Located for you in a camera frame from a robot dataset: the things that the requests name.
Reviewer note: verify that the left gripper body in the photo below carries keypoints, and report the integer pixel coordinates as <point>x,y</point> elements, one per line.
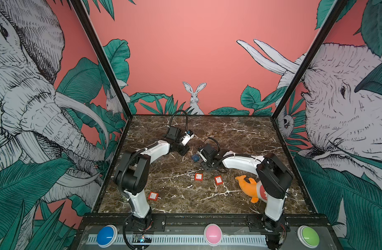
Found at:
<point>181,148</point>

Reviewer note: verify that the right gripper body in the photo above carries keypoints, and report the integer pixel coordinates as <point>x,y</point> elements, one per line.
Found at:
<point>207,165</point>

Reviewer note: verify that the blue padlock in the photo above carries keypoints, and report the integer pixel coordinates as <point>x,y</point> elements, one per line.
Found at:
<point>195,158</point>

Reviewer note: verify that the red padlock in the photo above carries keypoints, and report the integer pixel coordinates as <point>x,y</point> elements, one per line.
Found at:
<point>198,177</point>
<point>218,180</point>
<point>153,196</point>

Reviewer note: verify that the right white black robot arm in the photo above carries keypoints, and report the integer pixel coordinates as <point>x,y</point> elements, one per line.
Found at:
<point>274,180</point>

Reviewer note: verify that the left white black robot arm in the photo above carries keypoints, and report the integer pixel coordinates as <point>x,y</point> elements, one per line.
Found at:
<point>132,173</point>

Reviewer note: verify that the orange shark plush toy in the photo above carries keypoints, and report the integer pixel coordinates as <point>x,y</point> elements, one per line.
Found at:
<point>252,189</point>

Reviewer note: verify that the pink push button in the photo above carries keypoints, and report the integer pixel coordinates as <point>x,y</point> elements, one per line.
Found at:
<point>213,234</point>

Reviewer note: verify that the white vented strip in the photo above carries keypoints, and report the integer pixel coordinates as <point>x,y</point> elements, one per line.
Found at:
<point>175,239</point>

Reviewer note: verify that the blue push button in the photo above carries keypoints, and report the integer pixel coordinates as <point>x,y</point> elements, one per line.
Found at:
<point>107,236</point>

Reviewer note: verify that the green push button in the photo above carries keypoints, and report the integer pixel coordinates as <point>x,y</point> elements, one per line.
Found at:
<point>308,237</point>

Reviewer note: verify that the black front mounting rail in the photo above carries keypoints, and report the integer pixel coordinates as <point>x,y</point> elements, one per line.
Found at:
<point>161,222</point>

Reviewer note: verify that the left black frame post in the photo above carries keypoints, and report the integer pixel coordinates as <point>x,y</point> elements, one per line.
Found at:
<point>82,15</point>

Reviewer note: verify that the black frame post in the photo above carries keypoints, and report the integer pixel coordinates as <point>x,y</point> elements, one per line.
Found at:
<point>329,21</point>
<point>82,15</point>

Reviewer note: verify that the right black frame post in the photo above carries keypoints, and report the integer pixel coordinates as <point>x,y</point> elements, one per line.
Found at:
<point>329,21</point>

